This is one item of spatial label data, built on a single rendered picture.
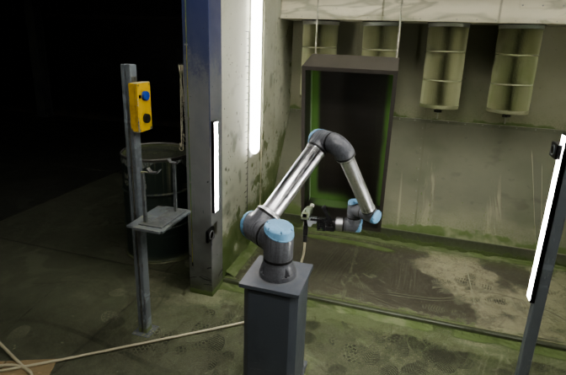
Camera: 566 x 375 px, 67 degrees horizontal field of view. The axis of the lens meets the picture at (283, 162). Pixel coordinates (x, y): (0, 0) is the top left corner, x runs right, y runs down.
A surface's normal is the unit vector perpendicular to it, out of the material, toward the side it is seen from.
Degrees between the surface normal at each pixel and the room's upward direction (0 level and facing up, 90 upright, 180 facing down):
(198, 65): 90
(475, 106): 90
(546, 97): 90
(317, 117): 102
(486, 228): 57
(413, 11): 90
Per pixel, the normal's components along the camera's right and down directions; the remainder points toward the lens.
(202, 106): -0.29, 0.26
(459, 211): -0.22, -0.31
